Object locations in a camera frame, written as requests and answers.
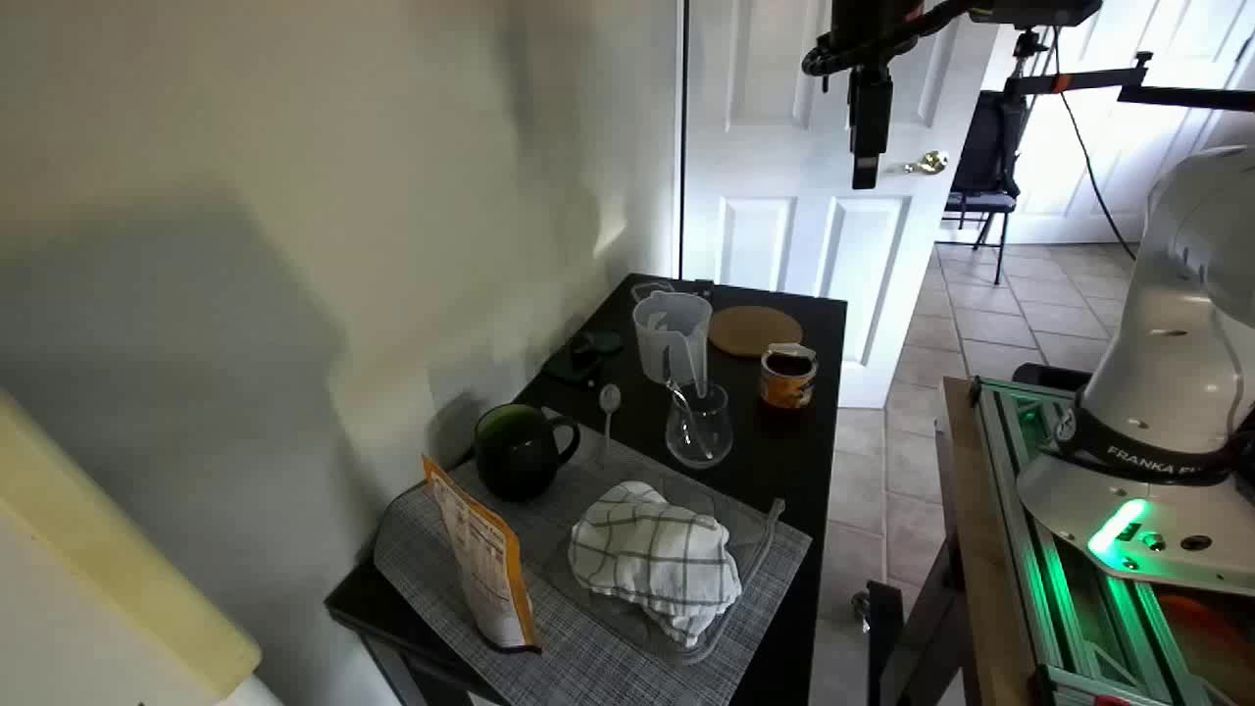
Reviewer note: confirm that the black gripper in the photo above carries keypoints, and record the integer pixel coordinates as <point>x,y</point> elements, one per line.
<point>873,113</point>

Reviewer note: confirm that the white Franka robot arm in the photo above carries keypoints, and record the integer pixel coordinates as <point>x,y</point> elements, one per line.
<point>1179,355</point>

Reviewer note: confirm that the orange food cup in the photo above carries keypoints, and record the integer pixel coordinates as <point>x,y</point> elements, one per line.
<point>789,377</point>

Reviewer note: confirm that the translucent plastic measuring jar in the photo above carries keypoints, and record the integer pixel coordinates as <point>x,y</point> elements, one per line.
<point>668,335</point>

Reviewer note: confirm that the clear glass cup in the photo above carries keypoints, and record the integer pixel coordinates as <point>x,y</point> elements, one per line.
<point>699,438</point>

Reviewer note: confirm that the brass door knob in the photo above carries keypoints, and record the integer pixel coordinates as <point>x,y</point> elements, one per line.
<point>931,163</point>

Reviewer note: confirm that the white panel door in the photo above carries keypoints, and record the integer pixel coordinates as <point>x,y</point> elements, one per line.
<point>786,198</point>

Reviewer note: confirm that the dark folding chair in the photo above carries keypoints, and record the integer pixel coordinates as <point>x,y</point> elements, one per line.
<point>990,152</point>

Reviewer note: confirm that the round cork mat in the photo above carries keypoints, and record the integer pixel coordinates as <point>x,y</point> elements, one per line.
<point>754,331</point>

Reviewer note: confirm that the black table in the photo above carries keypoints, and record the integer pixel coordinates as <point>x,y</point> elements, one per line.
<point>786,451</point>

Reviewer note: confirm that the metal spoon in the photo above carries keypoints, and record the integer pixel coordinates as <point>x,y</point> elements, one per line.
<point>608,398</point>

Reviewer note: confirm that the wooden board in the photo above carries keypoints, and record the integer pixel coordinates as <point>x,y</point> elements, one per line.
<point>980,552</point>

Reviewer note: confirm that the checkered white cloth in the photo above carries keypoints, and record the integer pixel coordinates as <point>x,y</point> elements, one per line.
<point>652,556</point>

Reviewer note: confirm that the dark green mug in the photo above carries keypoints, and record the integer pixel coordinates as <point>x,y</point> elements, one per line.
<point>516,451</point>

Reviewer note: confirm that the orange snack bag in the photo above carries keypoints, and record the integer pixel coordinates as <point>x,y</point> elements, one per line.
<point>485,564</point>

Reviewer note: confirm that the grey woven placemat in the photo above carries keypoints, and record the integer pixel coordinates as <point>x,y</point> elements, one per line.
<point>572,651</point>

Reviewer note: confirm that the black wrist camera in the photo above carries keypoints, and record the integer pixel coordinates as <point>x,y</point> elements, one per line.
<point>874,37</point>

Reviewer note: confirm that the black camera boom stand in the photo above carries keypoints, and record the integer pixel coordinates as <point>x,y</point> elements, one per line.
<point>1137,84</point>

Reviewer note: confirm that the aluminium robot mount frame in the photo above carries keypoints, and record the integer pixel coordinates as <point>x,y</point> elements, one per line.
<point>1084,590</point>

